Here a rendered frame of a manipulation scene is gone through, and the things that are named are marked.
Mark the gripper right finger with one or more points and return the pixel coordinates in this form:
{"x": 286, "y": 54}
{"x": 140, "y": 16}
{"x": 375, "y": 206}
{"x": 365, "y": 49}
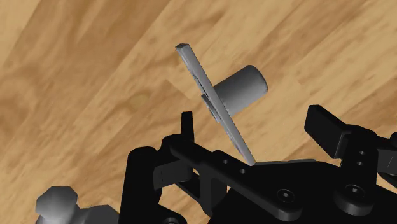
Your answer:
{"x": 328, "y": 130}

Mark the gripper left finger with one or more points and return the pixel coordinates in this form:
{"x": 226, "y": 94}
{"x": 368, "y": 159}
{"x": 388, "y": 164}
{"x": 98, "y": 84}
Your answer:
{"x": 204, "y": 155}

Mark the grey slab with cylinder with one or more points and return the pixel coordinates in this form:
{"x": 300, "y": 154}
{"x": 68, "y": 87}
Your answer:
{"x": 214, "y": 102}

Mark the grey knobbed object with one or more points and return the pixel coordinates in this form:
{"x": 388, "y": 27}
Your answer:
{"x": 59, "y": 203}

